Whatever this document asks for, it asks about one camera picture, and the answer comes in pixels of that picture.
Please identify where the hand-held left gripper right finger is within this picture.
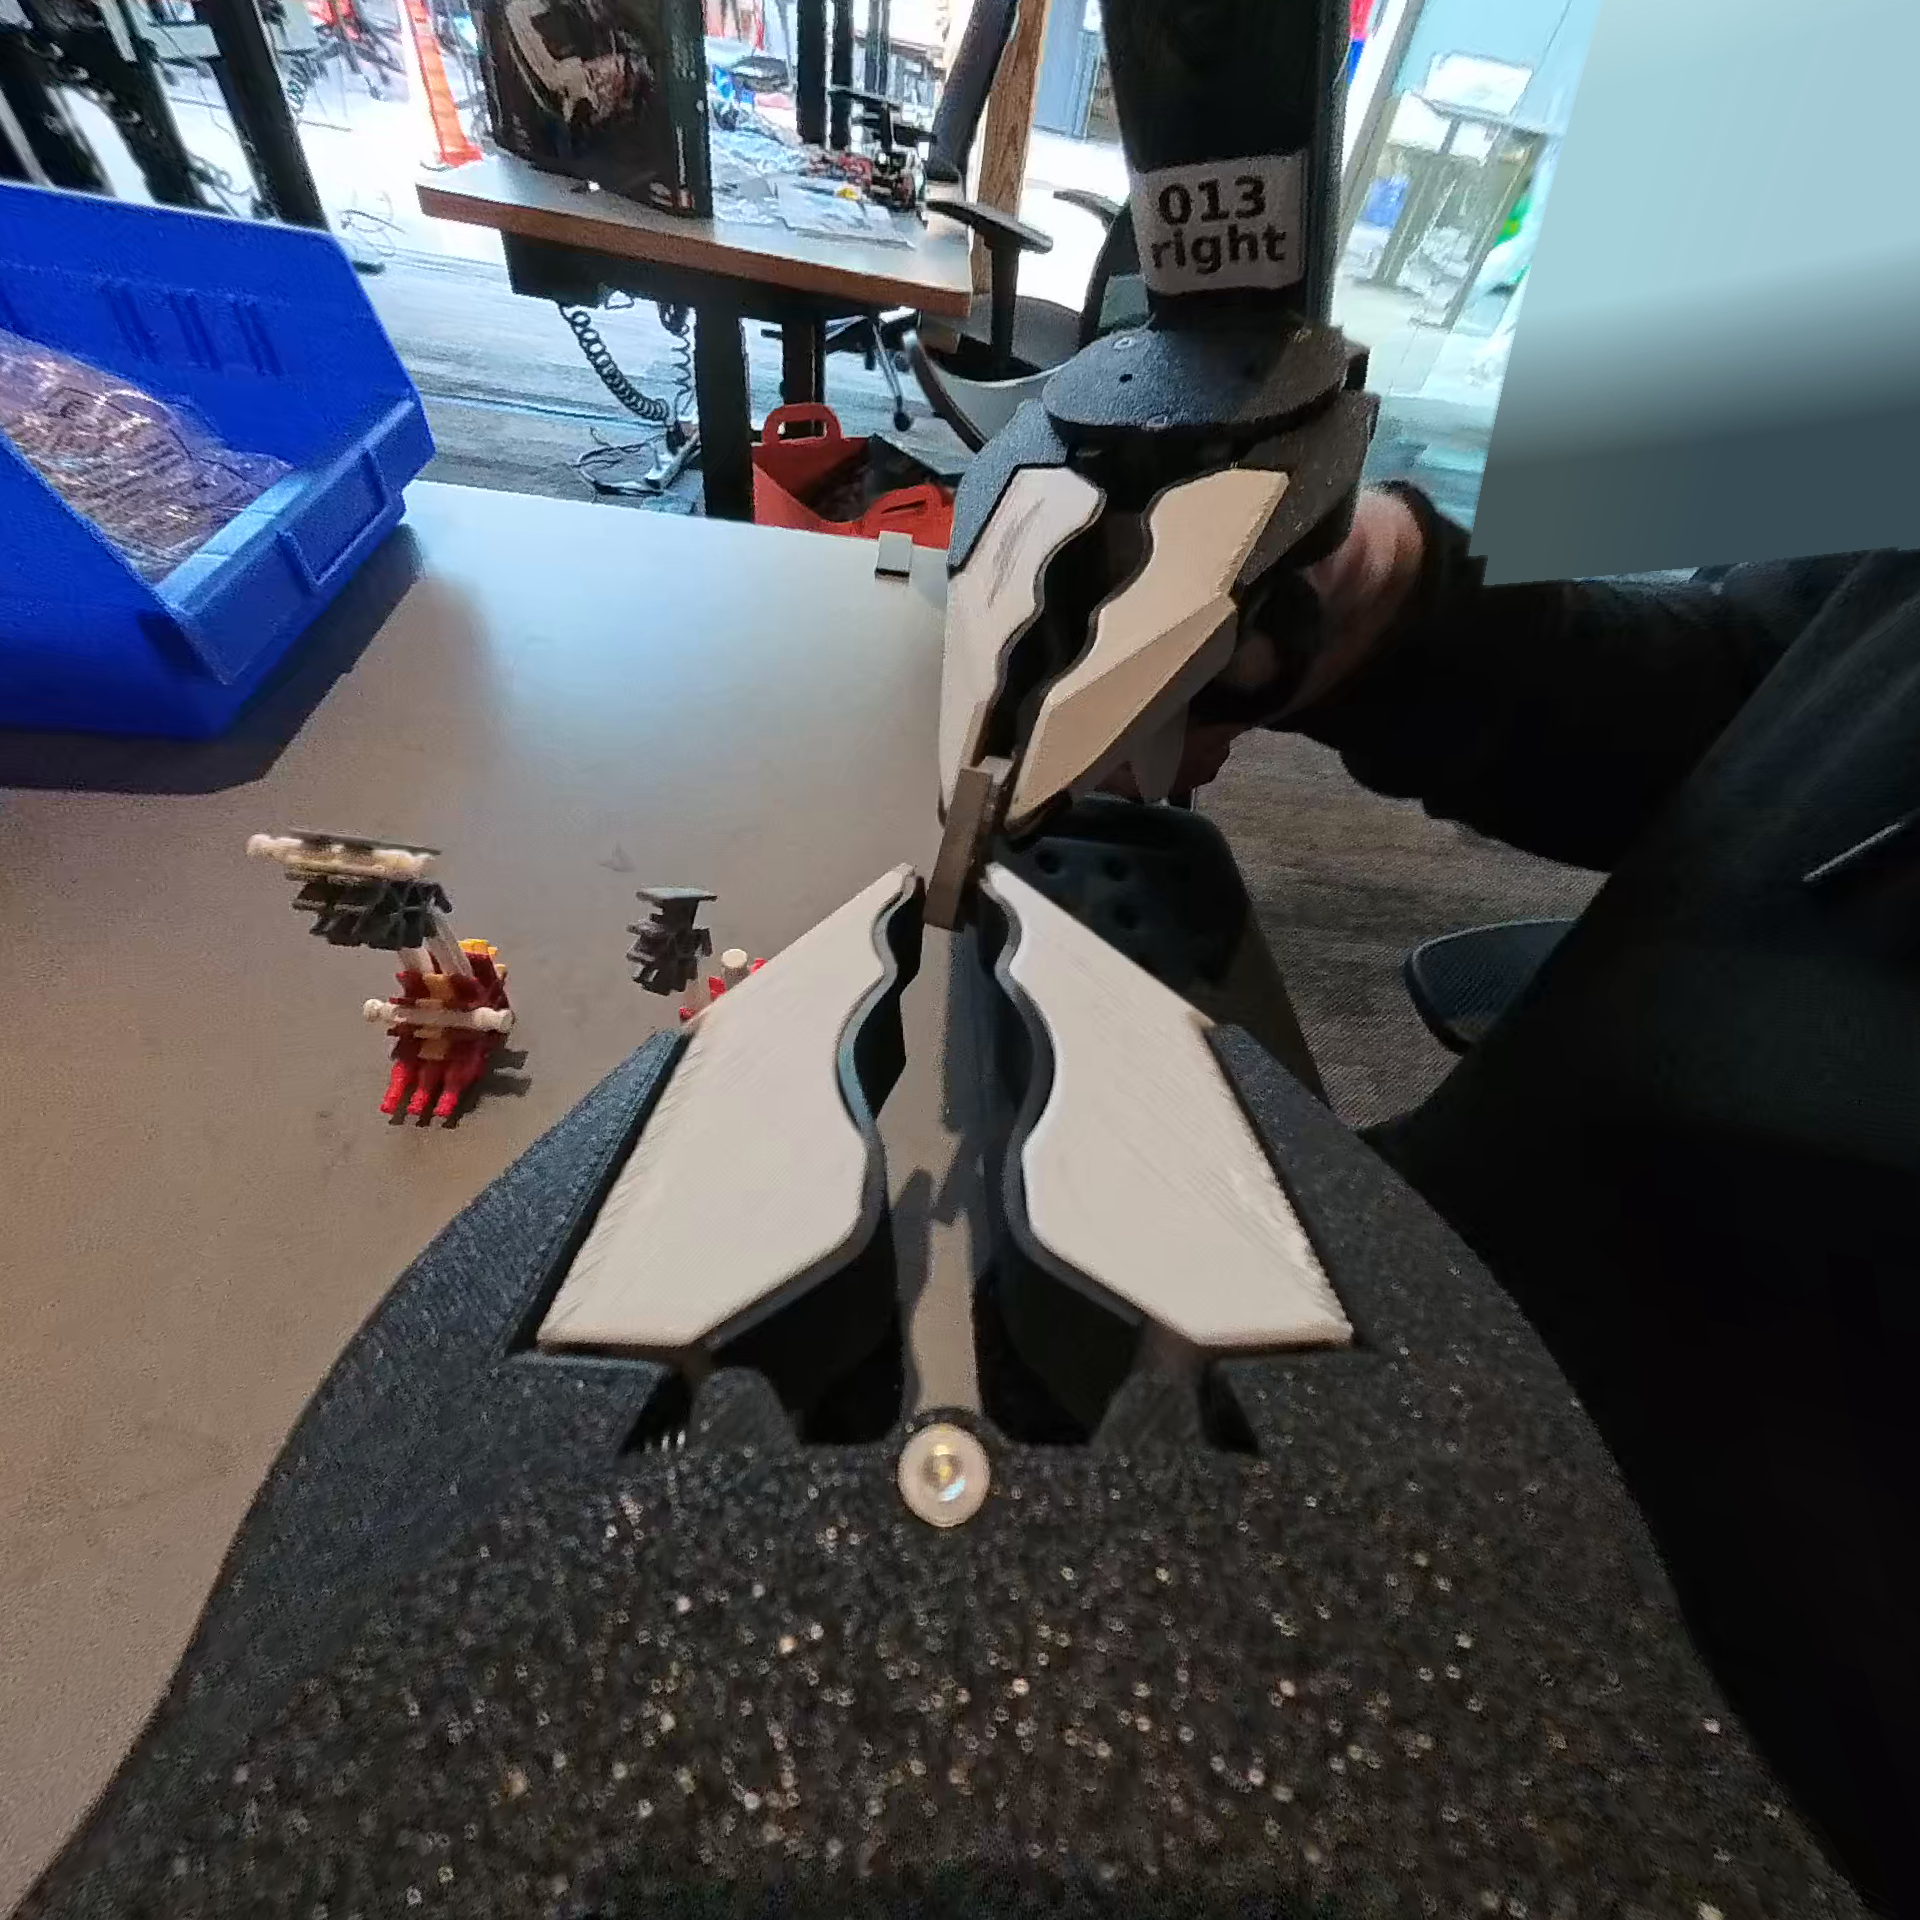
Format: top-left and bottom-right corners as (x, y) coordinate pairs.
(976, 864), (1358, 1358)

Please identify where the black dimpled plastic panel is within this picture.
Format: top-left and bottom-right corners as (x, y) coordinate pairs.
(983, 795), (1326, 1114)

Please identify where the orange traffic cone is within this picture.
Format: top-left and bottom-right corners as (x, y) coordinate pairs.
(405, 0), (486, 169)

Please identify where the grey snowflake connector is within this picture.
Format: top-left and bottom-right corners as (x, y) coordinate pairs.
(626, 885), (721, 997)
(922, 757), (1017, 935)

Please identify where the blue plastic bin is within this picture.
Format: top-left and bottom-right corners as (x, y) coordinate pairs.
(0, 180), (439, 743)

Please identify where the dark printed box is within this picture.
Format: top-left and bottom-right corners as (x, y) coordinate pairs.
(469, 0), (718, 223)

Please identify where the black mesh office chair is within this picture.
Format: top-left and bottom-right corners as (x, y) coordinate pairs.
(862, 0), (1149, 455)

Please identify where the clear plastic bag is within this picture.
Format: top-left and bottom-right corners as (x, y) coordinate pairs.
(0, 330), (295, 581)

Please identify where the black metal rack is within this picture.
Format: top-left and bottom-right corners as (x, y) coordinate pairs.
(0, 0), (334, 238)

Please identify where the red tote bag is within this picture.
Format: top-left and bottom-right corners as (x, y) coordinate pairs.
(751, 401), (963, 542)

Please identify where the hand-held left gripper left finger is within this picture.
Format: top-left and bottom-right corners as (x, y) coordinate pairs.
(536, 866), (925, 1358)

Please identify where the coiled black cable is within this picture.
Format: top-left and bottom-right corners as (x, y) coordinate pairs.
(559, 298), (672, 431)

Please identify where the grey-topped red yellow toy assembly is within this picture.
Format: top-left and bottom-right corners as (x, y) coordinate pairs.
(246, 829), (531, 1127)

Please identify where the person's right hand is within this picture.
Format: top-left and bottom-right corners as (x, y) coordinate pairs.
(1182, 492), (1429, 799)

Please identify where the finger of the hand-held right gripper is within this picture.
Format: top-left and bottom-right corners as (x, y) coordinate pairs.
(1003, 470), (1294, 840)
(938, 464), (1111, 788)

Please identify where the wooden desk with black legs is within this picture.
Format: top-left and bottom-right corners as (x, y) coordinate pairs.
(415, 147), (980, 522)

